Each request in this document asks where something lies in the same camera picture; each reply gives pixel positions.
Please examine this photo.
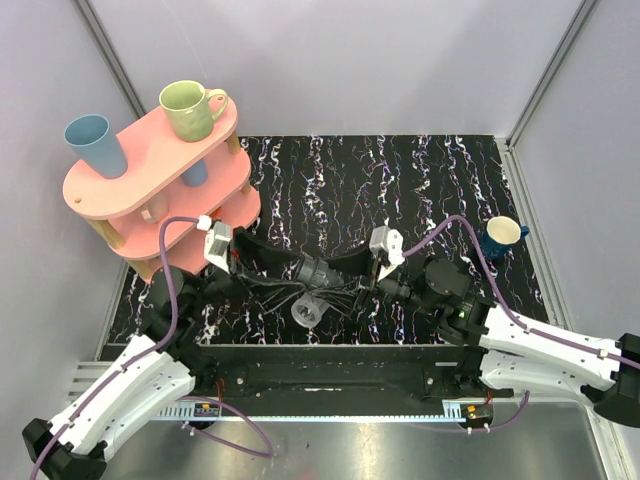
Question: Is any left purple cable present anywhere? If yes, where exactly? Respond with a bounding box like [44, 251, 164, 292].
[29, 214, 274, 480]

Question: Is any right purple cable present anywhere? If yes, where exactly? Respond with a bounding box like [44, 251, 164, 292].
[402, 214, 640, 434]

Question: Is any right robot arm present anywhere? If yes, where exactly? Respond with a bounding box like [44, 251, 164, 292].
[320, 247, 639, 428]

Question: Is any purple cable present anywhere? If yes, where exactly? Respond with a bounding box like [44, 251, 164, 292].
[402, 214, 640, 434]
[29, 214, 274, 480]

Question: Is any black marble pattern mat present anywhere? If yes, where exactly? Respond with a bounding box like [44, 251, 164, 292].
[112, 134, 557, 347]

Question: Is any clear elbow pipe fitting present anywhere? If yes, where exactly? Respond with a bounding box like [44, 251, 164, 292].
[290, 280, 346, 329]

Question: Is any dark blue mug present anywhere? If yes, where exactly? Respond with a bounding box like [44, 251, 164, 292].
[480, 216, 530, 260]

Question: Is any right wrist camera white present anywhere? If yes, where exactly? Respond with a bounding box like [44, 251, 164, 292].
[369, 225, 405, 281]

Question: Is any pale pink mug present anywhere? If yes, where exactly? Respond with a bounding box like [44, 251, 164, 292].
[140, 193, 168, 224]

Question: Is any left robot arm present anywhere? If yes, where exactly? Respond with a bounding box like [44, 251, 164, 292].
[22, 222, 305, 479]

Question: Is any small blue cup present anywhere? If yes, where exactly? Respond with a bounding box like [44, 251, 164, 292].
[181, 159, 208, 187]

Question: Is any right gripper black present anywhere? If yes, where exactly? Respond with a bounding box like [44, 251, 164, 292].
[310, 234, 439, 316]

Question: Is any pink three-tier wooden shelf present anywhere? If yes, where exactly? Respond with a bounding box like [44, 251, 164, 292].
[62, 99, 261, 281]

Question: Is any green ceramic mug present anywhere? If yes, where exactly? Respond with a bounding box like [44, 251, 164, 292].
[159, 80, 229, 143]

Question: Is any white slotted cable duct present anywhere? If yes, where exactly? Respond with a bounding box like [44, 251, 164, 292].
[152, 400, 494, 424]

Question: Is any light blue plastic cup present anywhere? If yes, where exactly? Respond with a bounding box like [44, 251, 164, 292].
[64, 114, 128, 179]

